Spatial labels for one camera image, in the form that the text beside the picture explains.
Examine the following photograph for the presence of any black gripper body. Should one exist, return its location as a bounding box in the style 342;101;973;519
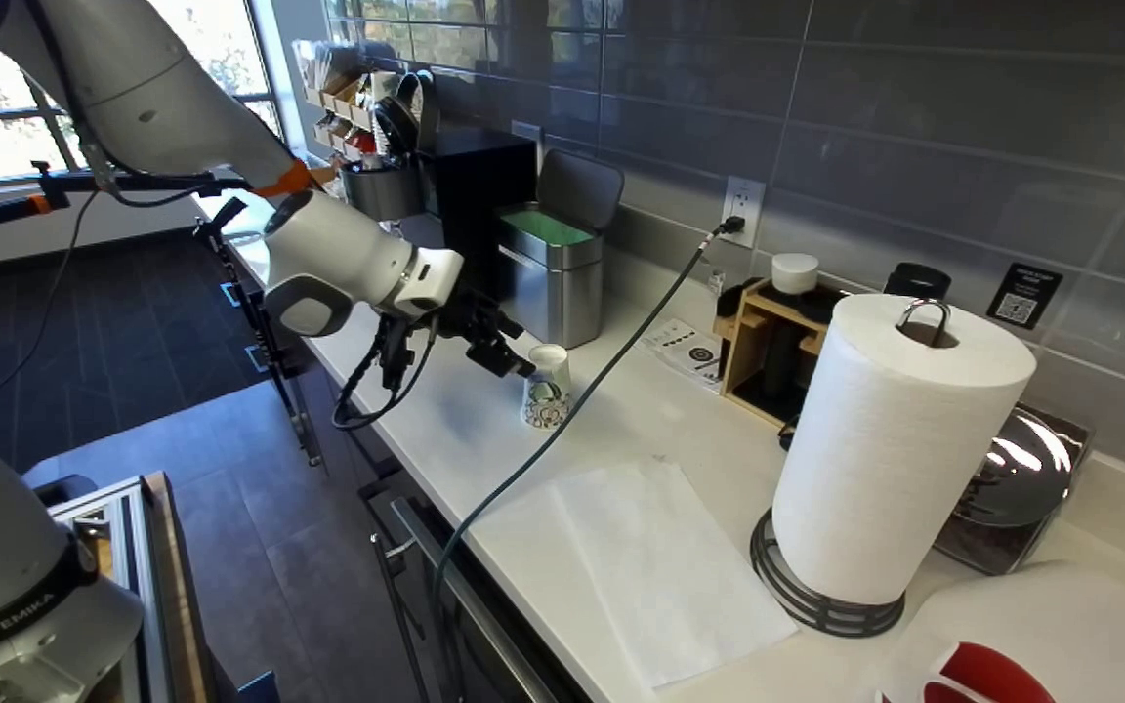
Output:
438;278;523;383

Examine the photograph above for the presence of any coffee print paper cup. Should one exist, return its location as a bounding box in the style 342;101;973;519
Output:
518;340;579;433

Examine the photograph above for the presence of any steel bin green lid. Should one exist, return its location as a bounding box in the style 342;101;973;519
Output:
497;144;627;350

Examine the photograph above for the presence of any black coffee machine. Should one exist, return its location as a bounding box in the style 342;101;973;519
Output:
421;126;542;328

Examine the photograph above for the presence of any printed target paper tag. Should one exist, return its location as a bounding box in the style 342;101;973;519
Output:
644;321;729;383

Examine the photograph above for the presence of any steel utensil bucket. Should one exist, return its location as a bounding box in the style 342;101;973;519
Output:
338;152;430;222

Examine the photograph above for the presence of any wooden organizer box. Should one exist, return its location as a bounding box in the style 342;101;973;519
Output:
716;278;846;424

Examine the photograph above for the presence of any dark cabinet front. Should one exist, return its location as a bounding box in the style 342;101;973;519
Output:
361;479;565;703

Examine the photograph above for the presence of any white paper sheet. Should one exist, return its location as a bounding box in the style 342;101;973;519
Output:
548;457;802;695

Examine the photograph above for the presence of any white jar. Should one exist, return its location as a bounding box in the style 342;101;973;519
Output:
770;251;824;297

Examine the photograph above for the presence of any black round holder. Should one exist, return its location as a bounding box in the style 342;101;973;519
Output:
882;258;954;304

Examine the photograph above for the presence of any black pole orange clamp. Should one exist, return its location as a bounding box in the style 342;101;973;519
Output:
0;159;253;243

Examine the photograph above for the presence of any black QR code sign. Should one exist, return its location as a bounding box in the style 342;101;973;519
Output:
984;258;1065;332

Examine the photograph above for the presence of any chrome metal appliance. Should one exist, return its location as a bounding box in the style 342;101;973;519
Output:
928;401;1095;579

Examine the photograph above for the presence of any blue-green power cable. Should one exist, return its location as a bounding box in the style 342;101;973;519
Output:
424;209;750;703

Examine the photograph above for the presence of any black robot wrist cable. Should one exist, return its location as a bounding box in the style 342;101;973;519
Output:
333;307;442;433

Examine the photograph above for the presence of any white wall outlet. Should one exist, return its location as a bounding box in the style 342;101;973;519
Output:
716;172;770;251

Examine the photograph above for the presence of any black wire towel holder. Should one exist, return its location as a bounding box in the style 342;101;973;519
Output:
747;291;964;642

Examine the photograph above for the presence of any aluminium frame cart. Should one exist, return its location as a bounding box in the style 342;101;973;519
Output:
27;468;216;703

